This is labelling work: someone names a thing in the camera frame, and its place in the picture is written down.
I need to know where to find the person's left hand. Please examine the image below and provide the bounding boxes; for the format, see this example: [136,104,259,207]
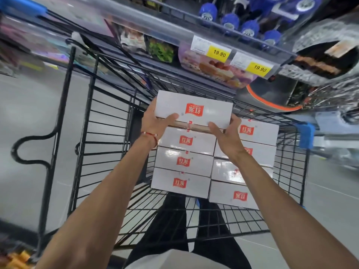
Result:
[140,96,180,150]

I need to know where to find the black trousers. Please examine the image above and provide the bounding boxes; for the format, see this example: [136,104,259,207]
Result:
[123,192,253,269]

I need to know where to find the black wire shopping cart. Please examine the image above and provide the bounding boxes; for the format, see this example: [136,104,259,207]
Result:
[0,0,316,264]

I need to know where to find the orange rimmed bucket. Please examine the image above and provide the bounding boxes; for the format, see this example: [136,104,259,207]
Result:
[245,75,306,112]

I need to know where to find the row of dark blue packets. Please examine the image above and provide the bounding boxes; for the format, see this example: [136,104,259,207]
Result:
[197,0,323,51]

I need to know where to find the person's right forearm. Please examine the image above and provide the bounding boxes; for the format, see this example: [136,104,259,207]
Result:
[231,152,359,269]

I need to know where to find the purple pink printed package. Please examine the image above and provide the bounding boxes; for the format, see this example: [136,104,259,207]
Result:
[178,43,258,90]

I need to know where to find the red string bracelet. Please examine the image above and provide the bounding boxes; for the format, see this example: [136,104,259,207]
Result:
[140,131,159,149]

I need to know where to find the shelf price label strip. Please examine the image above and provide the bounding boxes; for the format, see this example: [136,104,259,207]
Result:
[190,35,274,79]

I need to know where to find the person's right hand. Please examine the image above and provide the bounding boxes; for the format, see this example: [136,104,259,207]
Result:
[207,113,247,166]

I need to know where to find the person's left forearm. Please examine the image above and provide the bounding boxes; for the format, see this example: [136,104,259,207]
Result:
[35,134,157,269]

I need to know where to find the light blue flat mop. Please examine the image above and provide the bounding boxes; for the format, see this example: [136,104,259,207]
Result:
[314,110,359,137]

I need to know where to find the white yellow snack box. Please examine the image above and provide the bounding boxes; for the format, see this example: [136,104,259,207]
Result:
[154,90,234,133]

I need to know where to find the grey shirt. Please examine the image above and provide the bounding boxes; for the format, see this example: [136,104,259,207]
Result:
[125,249,230,269]

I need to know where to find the stack of white boxes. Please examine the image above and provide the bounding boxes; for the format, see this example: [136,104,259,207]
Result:
[151,118,280,210]

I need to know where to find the white mop in clear plastic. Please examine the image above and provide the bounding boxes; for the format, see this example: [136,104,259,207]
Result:
[310,136,359,171]

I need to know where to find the green blue printed package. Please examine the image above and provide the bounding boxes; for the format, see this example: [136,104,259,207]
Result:
[147,37,177,65]

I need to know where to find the grey fluffy round mat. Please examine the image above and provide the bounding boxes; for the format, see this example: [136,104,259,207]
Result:
[277,19,359,87]

